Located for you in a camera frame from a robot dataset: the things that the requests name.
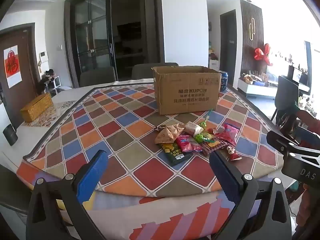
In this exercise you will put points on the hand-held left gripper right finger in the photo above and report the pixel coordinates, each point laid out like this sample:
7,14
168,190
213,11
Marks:
222,177

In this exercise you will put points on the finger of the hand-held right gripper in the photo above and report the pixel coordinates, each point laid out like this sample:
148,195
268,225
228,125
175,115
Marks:
286,123
277,139

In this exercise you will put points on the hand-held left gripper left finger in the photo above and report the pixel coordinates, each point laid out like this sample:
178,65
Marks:
92,173

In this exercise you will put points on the small bright red snack packet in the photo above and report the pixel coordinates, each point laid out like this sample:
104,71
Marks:
232,152

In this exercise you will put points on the dark red patterned snack packet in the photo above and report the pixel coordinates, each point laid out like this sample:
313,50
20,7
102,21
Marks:
215,147

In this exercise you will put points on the pink snack packet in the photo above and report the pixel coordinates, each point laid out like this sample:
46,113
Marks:
185,142
228,133

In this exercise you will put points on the green lollipop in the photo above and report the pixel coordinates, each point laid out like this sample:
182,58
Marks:
202,125
199,138

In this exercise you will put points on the small red candy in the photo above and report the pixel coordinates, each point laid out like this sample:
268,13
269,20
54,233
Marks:
212,130

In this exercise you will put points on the dark green snack packet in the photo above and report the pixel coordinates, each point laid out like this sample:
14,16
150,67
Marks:
175,153

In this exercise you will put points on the beige snack packet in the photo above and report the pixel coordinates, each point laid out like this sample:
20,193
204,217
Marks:
193,127

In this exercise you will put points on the tan snack packet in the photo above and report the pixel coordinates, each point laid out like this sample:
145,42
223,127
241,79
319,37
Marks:
166,133

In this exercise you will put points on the brown candy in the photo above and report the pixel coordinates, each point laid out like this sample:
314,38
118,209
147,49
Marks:
158,128

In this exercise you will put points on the brown cardboard box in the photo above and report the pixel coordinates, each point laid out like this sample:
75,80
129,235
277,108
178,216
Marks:
186,92

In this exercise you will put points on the person's right forearm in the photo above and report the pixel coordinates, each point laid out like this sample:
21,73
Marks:
308,117

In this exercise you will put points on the dark dining chair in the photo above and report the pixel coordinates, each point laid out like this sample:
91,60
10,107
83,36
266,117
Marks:
287,92

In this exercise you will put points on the white low cabinet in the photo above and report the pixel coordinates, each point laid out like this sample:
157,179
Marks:
257,88

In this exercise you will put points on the colourful diamond pattern tablecloth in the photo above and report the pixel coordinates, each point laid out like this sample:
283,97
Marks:
112,130

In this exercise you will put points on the patterned placemat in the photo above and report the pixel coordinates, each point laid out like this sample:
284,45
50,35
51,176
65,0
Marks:
61,108

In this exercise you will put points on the red flower decoration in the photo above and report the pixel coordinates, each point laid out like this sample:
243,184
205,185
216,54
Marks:
262,53

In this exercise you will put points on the blue soda can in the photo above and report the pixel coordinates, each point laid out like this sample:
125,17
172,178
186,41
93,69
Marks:
223,81

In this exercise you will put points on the gold tissue box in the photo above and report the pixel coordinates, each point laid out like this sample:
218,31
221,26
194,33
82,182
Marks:
36,107

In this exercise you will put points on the black cylindrical container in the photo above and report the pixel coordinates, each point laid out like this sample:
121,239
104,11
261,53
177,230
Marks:
10,135

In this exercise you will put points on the white storage box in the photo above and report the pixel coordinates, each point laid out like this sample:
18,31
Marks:
214,63

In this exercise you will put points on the dark interior door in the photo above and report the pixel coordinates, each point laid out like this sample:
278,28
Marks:
228,47

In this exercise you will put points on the grey dining chair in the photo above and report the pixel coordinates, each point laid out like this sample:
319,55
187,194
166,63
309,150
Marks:
145,71
97,76

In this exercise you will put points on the white shoe rack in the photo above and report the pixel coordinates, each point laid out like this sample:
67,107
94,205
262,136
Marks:
51,82

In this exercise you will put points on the red and white door poster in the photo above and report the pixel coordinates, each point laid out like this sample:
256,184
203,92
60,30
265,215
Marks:
12,66

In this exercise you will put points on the brown wooden door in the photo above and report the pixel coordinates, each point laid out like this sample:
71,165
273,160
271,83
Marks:
27,55

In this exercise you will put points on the black framed glass doors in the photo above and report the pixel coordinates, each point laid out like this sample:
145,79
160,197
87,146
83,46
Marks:
100,35

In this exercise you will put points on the white wall intercom panel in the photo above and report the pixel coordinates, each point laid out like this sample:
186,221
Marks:
44,56

